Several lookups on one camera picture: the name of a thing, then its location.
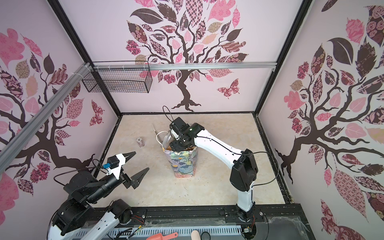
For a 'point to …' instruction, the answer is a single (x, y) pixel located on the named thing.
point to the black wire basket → (119, 76)
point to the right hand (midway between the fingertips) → (179, 143)
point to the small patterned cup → (139, 141)
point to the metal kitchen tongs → (155, 131)
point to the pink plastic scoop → (159, 236)
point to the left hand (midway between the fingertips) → (142, 162)
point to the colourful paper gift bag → (184, 162)
